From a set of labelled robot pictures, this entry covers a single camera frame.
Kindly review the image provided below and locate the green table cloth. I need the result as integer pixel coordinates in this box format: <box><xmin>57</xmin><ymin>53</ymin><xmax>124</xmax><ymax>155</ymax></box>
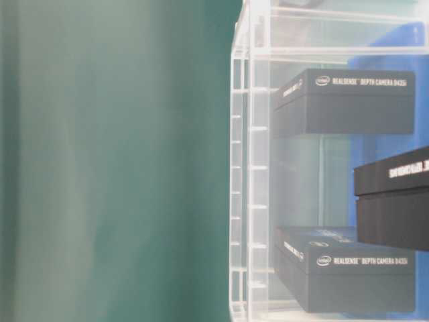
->
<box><xmin>1</xmin><ymin>1</ymin><xmax>241</xmax><ymax>321</ymax></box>

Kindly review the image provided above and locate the black camera box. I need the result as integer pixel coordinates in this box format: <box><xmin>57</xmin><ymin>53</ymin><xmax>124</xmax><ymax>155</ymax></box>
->
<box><xmin>354</xmin><ymin>147</ymin><xmax>428</xmax><ymax>251</ymax></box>
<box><xmin>273</xmin><ymin>226</ymin><xmax>416</xmax><ymax>314</ymax></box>
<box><xmin>270</xmin><ymin>68</ymin><xmax>416</xmax><ymax>138</ymax></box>

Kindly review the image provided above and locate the blue plastic sheet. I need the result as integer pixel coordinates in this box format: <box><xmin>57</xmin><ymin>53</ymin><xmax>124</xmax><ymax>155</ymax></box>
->
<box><xmin>347</xmin><ymin>21</ymin><xmax>429</xmax><ymax>248</ymax></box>

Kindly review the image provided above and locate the clear plastic storage case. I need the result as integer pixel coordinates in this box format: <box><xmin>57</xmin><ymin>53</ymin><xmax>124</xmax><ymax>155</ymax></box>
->
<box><xmin>229</xmin><ymin>1</ymin><xmax>428</xmax><ymax>321</ymax></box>

